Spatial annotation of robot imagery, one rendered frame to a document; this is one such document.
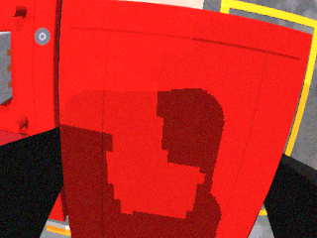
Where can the yellow rectangular outline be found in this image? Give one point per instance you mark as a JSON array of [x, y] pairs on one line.
[[226, 4]]

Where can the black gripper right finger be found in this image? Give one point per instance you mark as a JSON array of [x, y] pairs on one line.
[[291, 201]]

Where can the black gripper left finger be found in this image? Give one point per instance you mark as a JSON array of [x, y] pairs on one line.
[[31, 177]]

